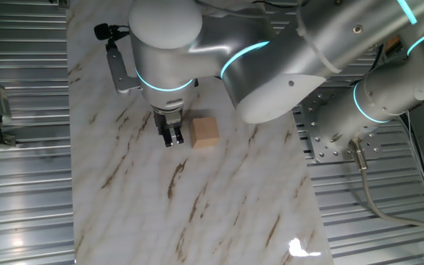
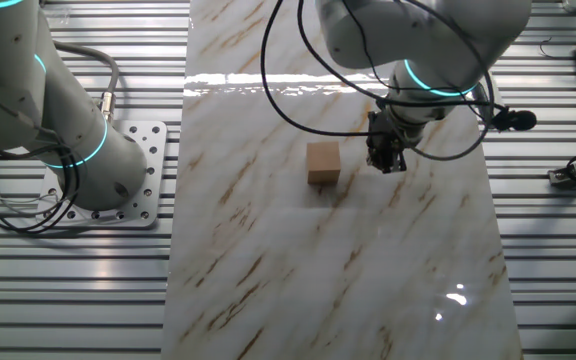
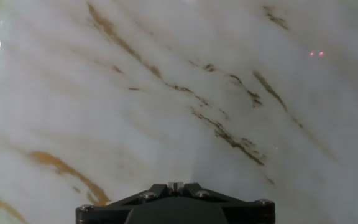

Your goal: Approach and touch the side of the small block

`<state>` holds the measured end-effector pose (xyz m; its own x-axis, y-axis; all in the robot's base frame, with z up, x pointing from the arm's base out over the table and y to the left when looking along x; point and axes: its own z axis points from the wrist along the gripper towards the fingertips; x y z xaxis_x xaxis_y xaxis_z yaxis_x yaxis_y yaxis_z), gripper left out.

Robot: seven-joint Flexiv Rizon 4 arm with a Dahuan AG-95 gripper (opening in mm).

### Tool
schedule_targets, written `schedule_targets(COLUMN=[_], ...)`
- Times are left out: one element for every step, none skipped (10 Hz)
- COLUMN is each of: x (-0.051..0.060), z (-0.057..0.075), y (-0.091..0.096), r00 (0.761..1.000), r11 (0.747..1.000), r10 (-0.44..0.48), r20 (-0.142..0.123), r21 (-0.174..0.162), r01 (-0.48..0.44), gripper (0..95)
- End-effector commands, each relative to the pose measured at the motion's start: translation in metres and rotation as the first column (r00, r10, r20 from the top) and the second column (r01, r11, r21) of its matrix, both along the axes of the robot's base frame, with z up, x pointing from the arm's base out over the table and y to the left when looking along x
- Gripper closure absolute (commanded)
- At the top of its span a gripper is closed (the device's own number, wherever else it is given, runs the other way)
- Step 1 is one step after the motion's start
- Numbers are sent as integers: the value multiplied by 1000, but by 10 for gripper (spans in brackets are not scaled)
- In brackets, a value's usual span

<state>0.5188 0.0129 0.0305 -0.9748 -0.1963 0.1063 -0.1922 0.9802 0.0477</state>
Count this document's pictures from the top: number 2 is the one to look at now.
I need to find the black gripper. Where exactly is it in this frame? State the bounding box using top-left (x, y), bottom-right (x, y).
top-left (365, 109), bottom-right (425, 175)

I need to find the small wooden block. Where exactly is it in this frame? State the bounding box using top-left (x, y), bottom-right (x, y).
top-left (306, 141), bottom-right (342, 185)

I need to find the white marble pattern sheet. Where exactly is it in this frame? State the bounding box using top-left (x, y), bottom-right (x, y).
top-left (160, 0), bottom-right (524, 360)

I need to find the long black cable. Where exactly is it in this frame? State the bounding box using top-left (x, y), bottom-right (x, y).
top-left (296, 0), bottom-right (497, 162)
top-left (260, 0), bottom-right (374, 138)

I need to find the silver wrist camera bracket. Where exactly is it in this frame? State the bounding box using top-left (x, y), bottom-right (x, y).
top-left (470, 74), bottom-right (507, 126)

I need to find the black cable plug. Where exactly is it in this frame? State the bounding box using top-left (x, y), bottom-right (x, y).
top-left (490, 108), bottom-right (538, 133)

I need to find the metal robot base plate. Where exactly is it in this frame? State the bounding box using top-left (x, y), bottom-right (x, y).
top-left (35, 119), bottom-right (168, 229)

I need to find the thick grey base cable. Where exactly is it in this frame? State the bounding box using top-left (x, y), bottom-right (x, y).
top-left (52, 41), bottom-right (121, 124)

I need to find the black cable bundle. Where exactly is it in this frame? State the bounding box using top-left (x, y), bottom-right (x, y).
top-left (0, 134), bottom-right (83, 236)

